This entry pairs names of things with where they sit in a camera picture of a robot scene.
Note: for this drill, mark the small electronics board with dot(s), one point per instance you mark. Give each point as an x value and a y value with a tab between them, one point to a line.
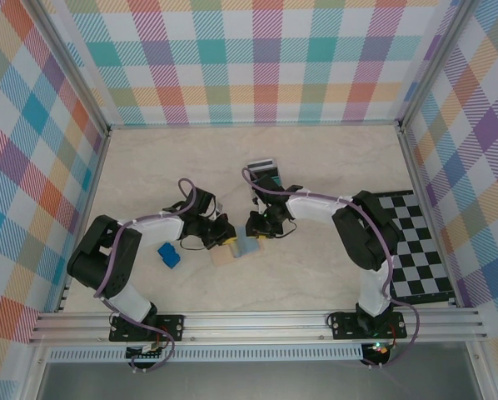
380	349
147	353

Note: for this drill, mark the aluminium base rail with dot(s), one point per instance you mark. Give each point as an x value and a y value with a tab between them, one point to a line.
253	327

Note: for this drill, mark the aluminium back rail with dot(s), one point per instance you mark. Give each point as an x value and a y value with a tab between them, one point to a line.
253	125

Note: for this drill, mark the aluminium frame post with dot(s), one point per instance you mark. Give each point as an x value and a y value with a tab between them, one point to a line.
80	71
432	62

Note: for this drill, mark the beige leather card holder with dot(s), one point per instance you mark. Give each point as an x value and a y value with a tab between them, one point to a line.
222	257

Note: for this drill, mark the black and grey checkerboard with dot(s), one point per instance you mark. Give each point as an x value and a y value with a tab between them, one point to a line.
419	250

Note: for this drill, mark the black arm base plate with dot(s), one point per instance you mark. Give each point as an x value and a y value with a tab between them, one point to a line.
345	325
170	327

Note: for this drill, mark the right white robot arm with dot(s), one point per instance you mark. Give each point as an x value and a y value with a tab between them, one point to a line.
315	206

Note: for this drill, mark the teal card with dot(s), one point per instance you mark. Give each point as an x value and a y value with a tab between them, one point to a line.
276	180

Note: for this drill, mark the blue toy block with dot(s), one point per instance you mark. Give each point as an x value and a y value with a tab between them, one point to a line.
168	255

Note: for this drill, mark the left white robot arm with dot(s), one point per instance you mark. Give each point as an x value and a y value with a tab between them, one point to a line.
157	227

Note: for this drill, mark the aluminium side rail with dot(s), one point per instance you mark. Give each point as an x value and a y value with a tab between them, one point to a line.
98	166
413	166

